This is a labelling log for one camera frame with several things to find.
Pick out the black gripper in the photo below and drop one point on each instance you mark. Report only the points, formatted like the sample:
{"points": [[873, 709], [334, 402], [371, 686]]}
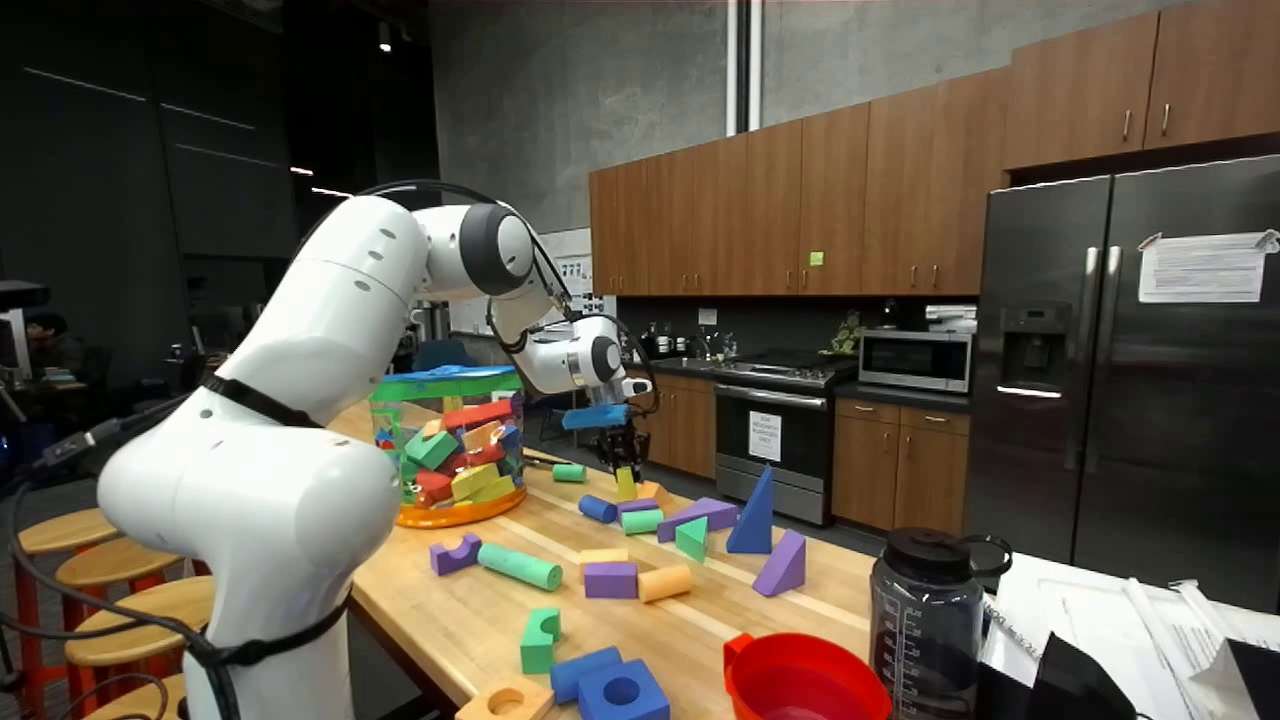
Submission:
{"points": [[637, 397]]}

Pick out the yellow cylindrical foam block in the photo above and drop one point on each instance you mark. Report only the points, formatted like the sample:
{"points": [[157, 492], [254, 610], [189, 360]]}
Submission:
{"points": [[626, 487]]}

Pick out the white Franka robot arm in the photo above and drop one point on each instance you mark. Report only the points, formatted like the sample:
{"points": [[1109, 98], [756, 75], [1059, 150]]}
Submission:
{"points": [[267, 465]]}

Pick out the small orange foam block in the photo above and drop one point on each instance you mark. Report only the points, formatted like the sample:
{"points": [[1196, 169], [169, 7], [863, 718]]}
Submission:
{"points": [[651, 488]]}

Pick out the small purple foam block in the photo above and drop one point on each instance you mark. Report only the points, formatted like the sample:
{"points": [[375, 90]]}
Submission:
{"points": [[637, 505]]}

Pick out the short green cylinder block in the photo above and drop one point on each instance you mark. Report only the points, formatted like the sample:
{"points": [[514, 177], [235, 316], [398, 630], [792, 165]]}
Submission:
{"points": [[571, 473], [641, 520]]}

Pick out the blue cylindrical foam block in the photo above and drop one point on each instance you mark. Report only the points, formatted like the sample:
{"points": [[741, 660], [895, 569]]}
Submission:
{"points": [[599, 508]]}

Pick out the long purple wedge block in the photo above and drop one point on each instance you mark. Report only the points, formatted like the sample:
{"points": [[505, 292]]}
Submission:
{"points": [[700, 513]]}

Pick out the green triangle foam block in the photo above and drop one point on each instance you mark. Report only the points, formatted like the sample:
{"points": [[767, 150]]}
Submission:
{"points": [[692, 538]]}

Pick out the purple rectangular foam block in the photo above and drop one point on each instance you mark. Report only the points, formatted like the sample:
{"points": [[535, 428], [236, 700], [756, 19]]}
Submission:
{"points": [[611, 577]]}

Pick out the orange cylindrical foam block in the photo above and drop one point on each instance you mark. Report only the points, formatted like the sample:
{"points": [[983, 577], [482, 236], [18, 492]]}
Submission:
{"points": [[667, 582]]}

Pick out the blue triangle foam block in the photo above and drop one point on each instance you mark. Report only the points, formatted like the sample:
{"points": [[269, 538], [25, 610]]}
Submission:
{"points": [[754, 518]]}

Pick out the long green cylinder block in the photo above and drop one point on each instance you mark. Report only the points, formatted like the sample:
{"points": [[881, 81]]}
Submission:
{"points": [[522, 566]]}

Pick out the clear plastic block bag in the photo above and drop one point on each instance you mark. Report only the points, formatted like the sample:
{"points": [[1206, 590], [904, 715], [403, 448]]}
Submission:
{"points": [[463, 444]]}

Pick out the purple triangle foam block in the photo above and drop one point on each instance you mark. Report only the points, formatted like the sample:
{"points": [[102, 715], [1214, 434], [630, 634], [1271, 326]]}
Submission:
{"points": [[780, 566]]}

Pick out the purple notched foam block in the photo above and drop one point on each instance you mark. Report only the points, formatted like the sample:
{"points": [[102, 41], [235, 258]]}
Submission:
{"points": [[459, 553]]}

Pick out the green arch foam block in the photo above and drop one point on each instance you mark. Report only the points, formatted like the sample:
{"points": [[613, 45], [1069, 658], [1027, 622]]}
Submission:
{"points": [[542, 641]]}

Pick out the blue rounded foam block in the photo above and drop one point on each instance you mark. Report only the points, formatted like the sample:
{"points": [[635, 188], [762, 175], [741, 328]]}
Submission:
{"points": [[574, 670]]}

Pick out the blue square block with hole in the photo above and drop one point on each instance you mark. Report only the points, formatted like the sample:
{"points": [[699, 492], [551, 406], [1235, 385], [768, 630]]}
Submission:
{"points": [[626, 688]]}

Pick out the orange square block with hole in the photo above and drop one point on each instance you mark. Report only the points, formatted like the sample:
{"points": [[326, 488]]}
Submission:
{"points": [[505, 699]]}

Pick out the brown wooden base cabinet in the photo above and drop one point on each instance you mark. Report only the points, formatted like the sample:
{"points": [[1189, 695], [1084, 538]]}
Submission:
{"points": [[684, 424], [903, 465]]}

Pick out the stainless kitchen range oven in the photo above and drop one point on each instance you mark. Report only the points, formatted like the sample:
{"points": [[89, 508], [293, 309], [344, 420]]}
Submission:
{"points": [[772, 434]]}

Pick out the small green plant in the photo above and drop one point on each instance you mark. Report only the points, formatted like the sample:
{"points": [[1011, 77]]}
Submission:
{"points": [[840, 335]]}

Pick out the green sticky note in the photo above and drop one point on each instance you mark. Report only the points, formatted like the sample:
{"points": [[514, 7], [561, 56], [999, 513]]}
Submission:
{"points": [[816, 258]]}

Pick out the red plastic bowl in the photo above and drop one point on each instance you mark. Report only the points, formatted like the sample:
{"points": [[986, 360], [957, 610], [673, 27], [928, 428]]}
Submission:
{"points": [[802, 673]]}

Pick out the stainless microwave oven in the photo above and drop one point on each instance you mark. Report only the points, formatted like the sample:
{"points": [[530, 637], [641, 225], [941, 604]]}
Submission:
{"points": [[912, 360]]}

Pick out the dark clear water bottle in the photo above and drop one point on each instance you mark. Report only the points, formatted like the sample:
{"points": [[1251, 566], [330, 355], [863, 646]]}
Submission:
{"points": [[928, 622]]}

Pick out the white kitchen container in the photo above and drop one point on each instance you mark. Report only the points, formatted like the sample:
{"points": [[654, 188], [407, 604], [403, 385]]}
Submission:
{"points": [[948, 316]]}

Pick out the stainless steel refrigerator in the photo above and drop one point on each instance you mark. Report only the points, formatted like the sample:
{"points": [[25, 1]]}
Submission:
{"points": [[1123, 402]]}

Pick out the wooden stool with red legs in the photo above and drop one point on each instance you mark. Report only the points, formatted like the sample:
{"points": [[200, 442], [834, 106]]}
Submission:
{"points": [[142, 624], [119, 566], [64, 528], [135, 700]]}

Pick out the white paper pile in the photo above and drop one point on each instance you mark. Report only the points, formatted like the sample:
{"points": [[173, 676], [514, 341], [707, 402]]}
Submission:
{"points": [[1133, 624]]}

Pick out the white paper sheet on refrigerator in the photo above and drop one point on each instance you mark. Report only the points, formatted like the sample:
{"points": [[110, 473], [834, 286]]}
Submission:
{"points": [[1200, 267]]}

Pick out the white computer monitor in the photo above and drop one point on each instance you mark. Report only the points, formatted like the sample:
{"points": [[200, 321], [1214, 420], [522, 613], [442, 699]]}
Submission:
{"points": [[12, 345]]}

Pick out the white wall poster board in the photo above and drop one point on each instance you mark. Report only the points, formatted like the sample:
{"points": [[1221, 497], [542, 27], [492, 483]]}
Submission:
{"points": [[577, 260]]}

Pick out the brown wall cabinet row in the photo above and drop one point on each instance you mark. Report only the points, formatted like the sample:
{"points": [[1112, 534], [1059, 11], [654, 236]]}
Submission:
{"points": [[802, 214]]}

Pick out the gray vertical wall conduit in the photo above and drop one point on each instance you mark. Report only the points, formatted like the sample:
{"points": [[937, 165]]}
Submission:
{"points": [[741, 67]]}

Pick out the brown two-door wall cabinet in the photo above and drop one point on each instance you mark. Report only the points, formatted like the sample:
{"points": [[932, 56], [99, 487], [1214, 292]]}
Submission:
{"points": [[1145, 81]]}

